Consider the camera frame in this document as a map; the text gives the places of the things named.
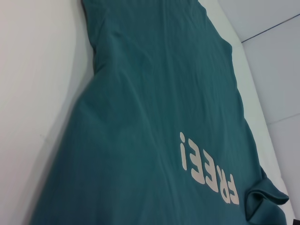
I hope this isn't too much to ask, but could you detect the teal t-shirt with FREE print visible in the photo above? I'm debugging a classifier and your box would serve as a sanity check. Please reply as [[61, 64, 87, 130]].
[[38, 0, 290, 225]]

